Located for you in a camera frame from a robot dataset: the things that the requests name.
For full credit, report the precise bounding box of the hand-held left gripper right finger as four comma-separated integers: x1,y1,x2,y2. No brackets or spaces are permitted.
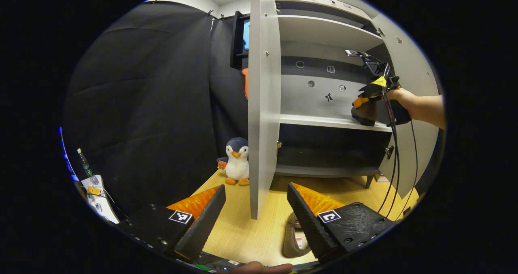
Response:
287,182,396,264

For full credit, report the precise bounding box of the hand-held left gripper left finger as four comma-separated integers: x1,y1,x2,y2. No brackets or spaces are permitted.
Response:
117,184,227,263

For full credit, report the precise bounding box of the brown fuzzy shoe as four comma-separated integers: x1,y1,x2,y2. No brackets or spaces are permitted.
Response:
350,100,379,127
282,211,312,258

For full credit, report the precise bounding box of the grey shoe cabinet door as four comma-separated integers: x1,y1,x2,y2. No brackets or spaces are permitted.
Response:
248,0,282,220
370,13,442,200

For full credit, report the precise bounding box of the grey shoe cabinet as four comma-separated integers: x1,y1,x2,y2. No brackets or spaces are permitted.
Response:
271,0,405,189

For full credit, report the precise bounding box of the black door handle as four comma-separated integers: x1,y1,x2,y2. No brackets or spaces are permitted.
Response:
230,10,251,70

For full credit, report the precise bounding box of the penguin plush toy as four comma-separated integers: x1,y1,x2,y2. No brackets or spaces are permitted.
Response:
225,137,251,186

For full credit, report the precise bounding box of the white side table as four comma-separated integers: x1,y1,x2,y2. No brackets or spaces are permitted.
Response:
79,175,120,225

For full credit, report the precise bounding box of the clear water bottle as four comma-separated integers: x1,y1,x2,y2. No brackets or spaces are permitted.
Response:
77,148,100,185

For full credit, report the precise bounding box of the black backdrop cloth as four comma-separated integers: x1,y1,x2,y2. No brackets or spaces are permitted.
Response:
61,1,249,222

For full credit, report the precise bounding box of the black cable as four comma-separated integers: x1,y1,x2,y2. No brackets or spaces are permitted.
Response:
377,64,399,215
395,119,418,220

